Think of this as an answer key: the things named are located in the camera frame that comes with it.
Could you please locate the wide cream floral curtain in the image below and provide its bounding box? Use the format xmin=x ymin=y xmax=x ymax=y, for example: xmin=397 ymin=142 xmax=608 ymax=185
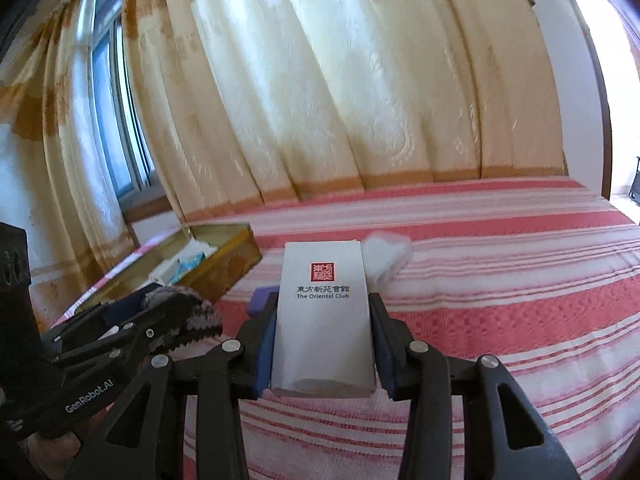
xmin=122 ymin=0 xmax=571 ymax=224

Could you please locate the dark stand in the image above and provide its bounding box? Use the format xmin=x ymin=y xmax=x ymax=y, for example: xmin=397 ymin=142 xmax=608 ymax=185
xmin=627 ymin=156 xmax=640 ymax=206

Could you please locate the red striped bed sheet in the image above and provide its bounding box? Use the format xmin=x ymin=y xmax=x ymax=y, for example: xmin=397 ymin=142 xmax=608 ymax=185
xmin=55 ymin=175 xmax=640 ymax=480

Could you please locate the clear plastic swab box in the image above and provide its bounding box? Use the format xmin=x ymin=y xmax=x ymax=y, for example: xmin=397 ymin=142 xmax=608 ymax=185
xmin=362 ymin=232 xmax=414 ymax=289

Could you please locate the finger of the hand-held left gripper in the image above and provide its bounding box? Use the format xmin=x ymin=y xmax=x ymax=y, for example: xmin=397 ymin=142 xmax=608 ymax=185
xmin=52 ymin=324 xmax=172 ymax=382
xmin=42 ymin=284 xmax=166 ymax=349

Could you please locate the wooden windowsill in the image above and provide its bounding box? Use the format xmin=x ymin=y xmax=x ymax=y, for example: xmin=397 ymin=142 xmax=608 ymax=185
xmin=120 ymin=195 xmax=181 ymax=226

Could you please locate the long white red-label box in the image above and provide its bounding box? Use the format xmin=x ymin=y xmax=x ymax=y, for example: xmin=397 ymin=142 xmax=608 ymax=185
xmin=269 ymin=240 xmax=377 ymax=399

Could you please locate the small white box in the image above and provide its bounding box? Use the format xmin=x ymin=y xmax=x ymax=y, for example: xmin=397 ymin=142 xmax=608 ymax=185
xmin=149 ymin=257 xmax=189 ymax=286

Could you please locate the teal packet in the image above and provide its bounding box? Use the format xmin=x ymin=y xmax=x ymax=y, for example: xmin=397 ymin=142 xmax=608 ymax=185
xmin=172 ymin=251 xmax=220 ymax=281

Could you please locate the narrow cream floral curtain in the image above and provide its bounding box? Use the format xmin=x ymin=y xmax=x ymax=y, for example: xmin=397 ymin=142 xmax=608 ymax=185
xmin=0 ymin=0 xmax=152 ymax=332

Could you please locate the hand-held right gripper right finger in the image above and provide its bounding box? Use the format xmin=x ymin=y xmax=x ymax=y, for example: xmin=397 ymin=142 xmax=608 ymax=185
xmin=367 ymin=293 xmax=567 ymax=480

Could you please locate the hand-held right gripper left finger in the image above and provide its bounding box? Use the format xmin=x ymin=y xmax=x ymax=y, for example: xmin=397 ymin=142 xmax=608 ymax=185
xmin=90 ymin=290 xmax=281 ymax=480

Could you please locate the aluminium frame window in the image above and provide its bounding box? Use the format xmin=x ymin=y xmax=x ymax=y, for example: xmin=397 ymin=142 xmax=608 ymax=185
xmin=90 ymin=0 xmax=159 ymax=201

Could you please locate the gold metal tin box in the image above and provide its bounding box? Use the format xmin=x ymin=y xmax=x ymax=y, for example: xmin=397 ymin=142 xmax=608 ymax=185
xmin=65 ymin=222 xmax=263 ymax=317

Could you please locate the purple block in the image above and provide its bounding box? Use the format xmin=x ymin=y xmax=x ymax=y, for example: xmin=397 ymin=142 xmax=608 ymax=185
xmin=248 ymin=285 xmax=279 ymax=319

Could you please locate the brown door frame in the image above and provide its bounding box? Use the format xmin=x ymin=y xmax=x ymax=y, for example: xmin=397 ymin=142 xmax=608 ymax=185
xmin=552 ymin=0 xmax=616 ymax=199

